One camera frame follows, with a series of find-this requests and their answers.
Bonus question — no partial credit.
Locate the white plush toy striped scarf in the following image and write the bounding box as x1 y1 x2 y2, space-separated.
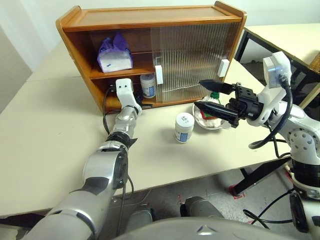
194 91 225 128

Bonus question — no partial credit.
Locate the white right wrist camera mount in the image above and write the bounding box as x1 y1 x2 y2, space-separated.
246 51 293 128

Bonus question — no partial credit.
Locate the wicker basket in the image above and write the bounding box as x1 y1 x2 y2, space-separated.
309 49 320 73

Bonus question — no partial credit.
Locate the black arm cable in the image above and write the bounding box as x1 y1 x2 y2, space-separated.
102 84 135 240
248 74 295 160

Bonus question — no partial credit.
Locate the thin black cable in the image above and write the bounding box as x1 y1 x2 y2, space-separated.
242 188 295 230

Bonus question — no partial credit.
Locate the silver robot torso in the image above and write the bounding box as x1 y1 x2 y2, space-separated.
109 216 320 240

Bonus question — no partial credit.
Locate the purple tissue pack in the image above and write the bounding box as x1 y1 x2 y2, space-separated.
96 32 133 74

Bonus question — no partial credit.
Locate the ribbed clear sliding door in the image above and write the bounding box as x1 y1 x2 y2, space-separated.
162 21 241 99
150 24 226 104

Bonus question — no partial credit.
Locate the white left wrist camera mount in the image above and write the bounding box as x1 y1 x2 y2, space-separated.
115 78 143 117

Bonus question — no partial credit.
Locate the wooden shelf unit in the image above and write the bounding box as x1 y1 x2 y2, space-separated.
55 0 248 115

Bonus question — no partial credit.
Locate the white jar blue label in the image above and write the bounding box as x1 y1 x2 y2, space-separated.
173 112 195 145
139 73 158 100

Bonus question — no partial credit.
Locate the white door handle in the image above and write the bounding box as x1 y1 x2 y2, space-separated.
154 64 164 86
217 58 230 78

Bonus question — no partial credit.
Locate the red floor tape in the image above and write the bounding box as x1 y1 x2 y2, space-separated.
228 184 247 201

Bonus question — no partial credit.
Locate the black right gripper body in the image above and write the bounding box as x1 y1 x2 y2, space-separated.
227 81 264 121

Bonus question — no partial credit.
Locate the grey rounded shape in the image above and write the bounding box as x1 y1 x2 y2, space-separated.
179 195 225 221
130 203 154 226

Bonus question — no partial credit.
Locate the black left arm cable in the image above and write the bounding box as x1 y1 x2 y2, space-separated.
102 84 135 240

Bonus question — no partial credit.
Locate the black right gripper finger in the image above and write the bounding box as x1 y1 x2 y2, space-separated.
199 79 238 95
194 100 240 129

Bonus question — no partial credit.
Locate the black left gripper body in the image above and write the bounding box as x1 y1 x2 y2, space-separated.
134 91 146 107

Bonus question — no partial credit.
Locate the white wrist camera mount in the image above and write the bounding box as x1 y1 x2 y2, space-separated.
246 51 293 128
115 78 143 117

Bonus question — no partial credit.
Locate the black table leg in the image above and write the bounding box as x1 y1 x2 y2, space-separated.
228 156 293 198

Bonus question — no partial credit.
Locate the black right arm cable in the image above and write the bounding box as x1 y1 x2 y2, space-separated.
248 74 295 160

